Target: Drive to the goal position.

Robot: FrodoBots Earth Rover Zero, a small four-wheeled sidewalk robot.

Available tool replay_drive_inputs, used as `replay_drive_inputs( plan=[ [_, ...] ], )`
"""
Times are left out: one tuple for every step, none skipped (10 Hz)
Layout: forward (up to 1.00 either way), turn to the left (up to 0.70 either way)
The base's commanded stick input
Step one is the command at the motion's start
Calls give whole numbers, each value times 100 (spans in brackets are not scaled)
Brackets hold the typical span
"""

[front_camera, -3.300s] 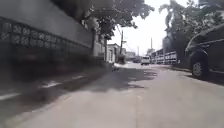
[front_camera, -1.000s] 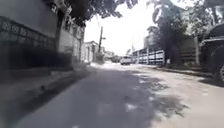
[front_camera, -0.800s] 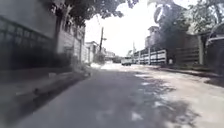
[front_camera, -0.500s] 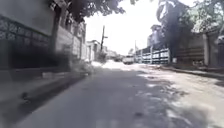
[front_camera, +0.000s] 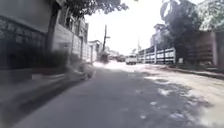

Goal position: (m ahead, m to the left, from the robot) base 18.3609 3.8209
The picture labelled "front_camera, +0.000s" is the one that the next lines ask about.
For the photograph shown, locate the raised grey pavement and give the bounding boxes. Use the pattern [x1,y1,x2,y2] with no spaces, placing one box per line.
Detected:
[0,63,96,128]

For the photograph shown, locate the grey concrete road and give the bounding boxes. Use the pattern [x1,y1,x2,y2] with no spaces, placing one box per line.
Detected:
[13,61,224,128]

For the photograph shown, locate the white vehicle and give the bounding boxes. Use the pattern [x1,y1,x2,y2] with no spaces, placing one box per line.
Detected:
[125,54,138,66]

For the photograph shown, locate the overhanging tree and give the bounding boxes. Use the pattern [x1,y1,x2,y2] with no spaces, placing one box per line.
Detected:
[46,0,130,52]

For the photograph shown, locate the pale building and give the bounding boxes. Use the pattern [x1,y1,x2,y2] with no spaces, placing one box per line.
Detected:
[149,23,174,50]

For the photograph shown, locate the group of trees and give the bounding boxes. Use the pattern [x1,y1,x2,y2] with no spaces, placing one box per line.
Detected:
[159,0,224,63]

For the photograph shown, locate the white fence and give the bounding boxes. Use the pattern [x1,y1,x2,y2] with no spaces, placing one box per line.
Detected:
[137,46,178,65]

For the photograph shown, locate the utility pole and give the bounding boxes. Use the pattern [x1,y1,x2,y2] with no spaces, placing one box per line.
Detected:
[102,24,109,53]

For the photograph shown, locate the grey roadside pavement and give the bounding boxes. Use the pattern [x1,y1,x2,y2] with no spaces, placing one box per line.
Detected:
[143,63,224,80]

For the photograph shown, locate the grey walled building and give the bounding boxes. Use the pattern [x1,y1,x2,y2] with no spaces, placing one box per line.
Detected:
[0,0,95,73]

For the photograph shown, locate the brown wall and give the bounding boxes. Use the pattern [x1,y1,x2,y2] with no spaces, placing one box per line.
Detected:
[184,30,224,68]

